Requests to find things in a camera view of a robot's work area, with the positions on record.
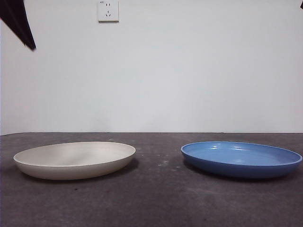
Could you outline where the white round plate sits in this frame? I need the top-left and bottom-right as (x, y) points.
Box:
(13, 141), (137, 181)

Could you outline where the white wall socket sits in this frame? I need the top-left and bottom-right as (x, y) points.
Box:
(98, 0), (119, 23)

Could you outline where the blue round plate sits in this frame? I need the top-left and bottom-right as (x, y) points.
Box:
(180, 141), (303, 178)

